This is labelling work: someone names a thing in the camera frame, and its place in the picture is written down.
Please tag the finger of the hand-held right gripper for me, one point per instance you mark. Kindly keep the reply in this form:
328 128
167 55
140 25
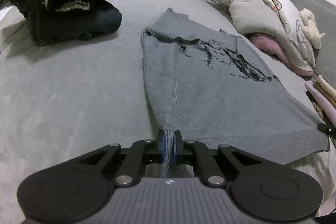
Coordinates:
328 129

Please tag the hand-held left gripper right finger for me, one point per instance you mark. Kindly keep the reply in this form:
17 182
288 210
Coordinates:
175 148

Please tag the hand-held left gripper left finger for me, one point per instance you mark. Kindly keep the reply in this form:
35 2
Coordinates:
164 148

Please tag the grey knit sweater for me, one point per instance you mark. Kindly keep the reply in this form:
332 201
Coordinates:
210 98

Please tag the stack of folded pastel clothes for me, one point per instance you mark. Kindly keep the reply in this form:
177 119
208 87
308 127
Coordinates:
323 103

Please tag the pink blanket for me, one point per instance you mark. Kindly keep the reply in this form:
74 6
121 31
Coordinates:
273 47

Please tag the white plush toy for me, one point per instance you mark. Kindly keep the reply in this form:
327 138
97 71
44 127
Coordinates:
311 27

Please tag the grey quilted blanket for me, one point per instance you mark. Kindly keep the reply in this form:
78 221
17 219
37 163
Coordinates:
328 16

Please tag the white cartoon-print pillow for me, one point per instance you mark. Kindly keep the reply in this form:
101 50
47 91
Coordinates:
288 19

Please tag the dark blue folded knit garment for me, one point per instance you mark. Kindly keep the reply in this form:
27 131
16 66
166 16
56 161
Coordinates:
105 20

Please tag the light grey pillow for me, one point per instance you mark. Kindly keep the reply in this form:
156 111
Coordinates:
241 6

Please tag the open magazine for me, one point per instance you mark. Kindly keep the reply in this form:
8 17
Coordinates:
4 15

